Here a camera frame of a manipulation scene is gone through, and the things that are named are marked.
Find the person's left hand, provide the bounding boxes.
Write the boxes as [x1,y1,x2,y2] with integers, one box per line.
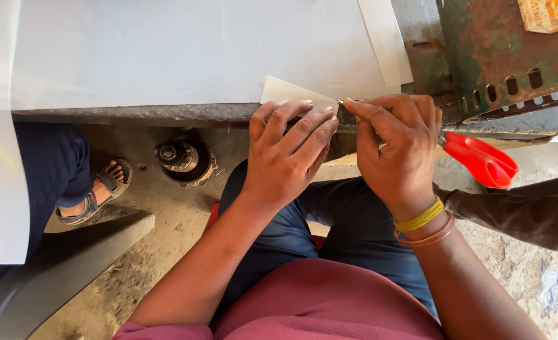
[239,99,340,214]

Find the person's right hand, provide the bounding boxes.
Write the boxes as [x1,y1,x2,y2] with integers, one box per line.
[342,93,445,222]

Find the small white paper piece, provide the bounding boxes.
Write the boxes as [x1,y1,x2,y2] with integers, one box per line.
[259,75,341,119]

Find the red-handled scissors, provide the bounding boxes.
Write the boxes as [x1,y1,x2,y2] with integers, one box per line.
[337,99,520,190]

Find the yellow thread wristband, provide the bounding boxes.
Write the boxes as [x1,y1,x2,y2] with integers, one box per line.
[393,195,445,233]

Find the person's blue trousers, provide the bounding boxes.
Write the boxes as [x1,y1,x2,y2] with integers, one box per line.
[212,160,439,323]

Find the copper bangle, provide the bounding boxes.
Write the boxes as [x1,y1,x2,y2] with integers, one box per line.
[393,211,456,248]

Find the round metal motor part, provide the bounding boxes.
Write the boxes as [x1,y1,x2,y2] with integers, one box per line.
[154,133,219,188]

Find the cream paper strip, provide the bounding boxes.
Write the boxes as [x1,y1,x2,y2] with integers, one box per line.
[356,0,415,89]

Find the large white paper sheet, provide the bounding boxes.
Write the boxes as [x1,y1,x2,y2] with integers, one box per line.
[11,0,402,112]

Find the person's maroon shirt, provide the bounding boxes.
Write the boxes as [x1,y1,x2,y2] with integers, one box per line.
[112,257,446,340]

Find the rusty green metal machine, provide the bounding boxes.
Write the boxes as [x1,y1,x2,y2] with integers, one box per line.
[403,0,558,142]

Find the torn paper label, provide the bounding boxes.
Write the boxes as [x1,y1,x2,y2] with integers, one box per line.
[517,0,558,35]

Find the hanging white paper sheet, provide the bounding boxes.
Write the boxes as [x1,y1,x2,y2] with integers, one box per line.
[0,0,31,265]

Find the grey strap sandal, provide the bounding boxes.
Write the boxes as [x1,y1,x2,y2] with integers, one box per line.
[55,158,133,226]

